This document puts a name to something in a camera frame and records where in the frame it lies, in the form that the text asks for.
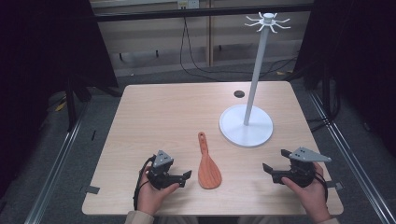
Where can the black horizontal bar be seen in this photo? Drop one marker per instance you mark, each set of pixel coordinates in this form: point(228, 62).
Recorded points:
point(186, 13)

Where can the dark round table grommet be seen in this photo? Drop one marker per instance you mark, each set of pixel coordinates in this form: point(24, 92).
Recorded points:
point(239, 94)

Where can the white hook stand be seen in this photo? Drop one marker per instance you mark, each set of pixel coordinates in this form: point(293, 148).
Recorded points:
point(246, 127)

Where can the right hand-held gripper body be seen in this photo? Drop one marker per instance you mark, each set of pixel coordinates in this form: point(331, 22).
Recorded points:
point(300, 169)

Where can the black metal stand leg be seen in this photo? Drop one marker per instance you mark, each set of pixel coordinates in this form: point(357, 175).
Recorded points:
point(71, 105)

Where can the grey table edge bracket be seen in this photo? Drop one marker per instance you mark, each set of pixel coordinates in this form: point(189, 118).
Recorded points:
point(336, 185)

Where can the white wall outlet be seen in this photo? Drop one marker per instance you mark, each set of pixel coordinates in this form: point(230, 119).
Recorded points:
point(188, 3)

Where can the person's left hand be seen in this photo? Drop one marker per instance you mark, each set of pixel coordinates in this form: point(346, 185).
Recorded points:
point(152, 197)

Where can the black curtain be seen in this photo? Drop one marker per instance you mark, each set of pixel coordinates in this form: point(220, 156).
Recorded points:
point(37, 62)
point(358, 62)

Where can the person's right hand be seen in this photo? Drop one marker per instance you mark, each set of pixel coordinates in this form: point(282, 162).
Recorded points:
point(311, 196)

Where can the yellow floor tape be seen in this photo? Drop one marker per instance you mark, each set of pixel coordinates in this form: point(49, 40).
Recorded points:
point(60, 106)

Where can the metal floor rail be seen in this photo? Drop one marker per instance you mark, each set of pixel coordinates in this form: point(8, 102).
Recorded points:
point(358, 168)
point(53, 174)

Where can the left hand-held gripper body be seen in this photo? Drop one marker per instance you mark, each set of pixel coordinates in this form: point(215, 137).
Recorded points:
point(160, 174)

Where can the wooden rice spatula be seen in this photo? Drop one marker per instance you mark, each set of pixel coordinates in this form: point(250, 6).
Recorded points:
point(208, 174)

